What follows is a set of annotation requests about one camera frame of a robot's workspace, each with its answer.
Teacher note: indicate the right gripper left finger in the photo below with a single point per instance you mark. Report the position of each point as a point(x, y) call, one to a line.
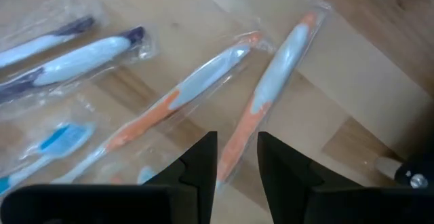
point(118, 207)

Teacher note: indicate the purple toothbrush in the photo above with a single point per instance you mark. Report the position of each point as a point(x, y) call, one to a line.
point(37, 45)
point(78, 61)

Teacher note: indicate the orange toothbrush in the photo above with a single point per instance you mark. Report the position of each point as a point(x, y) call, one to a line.
point(190, 88)
point(271, 85)

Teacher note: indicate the blue toothbrush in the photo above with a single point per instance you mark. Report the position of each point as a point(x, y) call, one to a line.
point(146, 175)
point(62, 140)

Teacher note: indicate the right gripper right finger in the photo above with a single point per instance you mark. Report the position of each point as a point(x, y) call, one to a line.
point(339, 207)

